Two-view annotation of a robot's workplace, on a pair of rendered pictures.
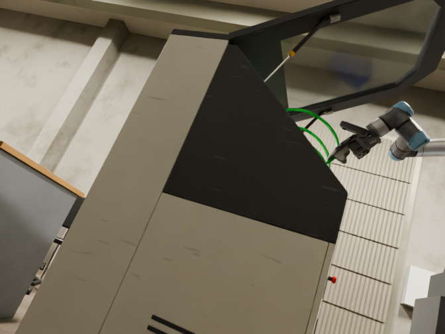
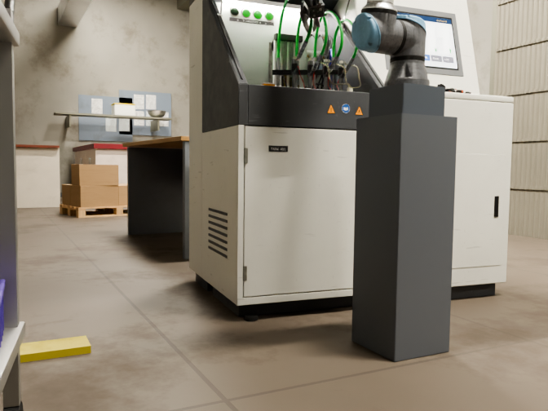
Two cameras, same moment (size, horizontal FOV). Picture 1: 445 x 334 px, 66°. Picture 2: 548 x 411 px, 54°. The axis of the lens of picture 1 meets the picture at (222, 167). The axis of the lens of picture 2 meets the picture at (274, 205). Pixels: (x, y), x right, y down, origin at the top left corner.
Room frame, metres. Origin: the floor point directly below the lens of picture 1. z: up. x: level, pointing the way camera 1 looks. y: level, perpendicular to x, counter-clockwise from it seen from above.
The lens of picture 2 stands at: (-0.42, -2.02, 0.62)
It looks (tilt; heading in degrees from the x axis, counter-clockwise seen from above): 4 degrees down; 46
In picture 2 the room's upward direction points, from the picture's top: 1 degrees clockwise
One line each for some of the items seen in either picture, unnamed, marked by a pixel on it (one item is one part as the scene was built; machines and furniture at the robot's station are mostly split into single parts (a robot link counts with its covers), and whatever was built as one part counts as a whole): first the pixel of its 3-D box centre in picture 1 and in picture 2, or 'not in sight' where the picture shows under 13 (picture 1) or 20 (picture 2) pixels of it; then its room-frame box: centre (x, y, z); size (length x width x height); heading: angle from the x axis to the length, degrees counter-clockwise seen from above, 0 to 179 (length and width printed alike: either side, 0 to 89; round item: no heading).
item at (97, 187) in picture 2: not in sight; (108, 189); (2.84, 4.51, 0.32); 1.13 x 0.90 x 0.64; 164
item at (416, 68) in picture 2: not in sight; (407, 73); (1.19, -0.97, 0.95); 0.15 x 0.15 x 0.10
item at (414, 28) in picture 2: not in sight; (406, 38); (1.19, -0.97, 1.07); 0.13 x 0.12 x 0.14; 166
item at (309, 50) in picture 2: not in sight; (316, 55); (1.69, -0.11, 1.20); 0.13 x 0.03 x 0.31; 158
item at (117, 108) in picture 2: not in sight; (123, 110); (4.81, 7.81, 1.71); 0.42 x 0.34 x 0.23; 164
